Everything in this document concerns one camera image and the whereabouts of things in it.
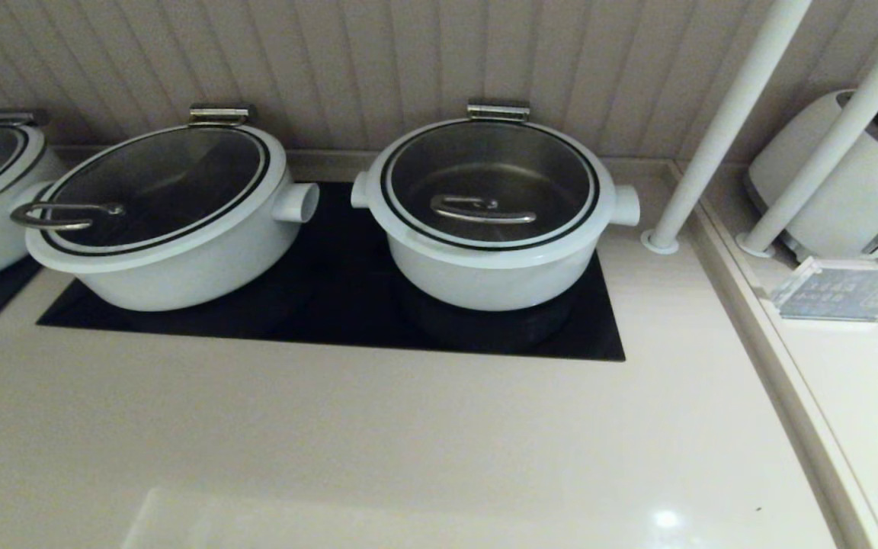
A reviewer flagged white round pole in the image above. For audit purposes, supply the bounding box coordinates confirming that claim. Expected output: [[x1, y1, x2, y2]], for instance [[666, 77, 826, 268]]
[[736, 0, 878, 258], [641, 0, 813, 255]]

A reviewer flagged clear acrylic sign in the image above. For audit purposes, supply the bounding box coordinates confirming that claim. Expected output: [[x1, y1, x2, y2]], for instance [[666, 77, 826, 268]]
[[768, 257, 878, 323]]

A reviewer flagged white toaster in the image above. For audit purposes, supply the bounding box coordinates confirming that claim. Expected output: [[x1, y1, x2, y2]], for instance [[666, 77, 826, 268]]
[[744, 89, 878, 262]]

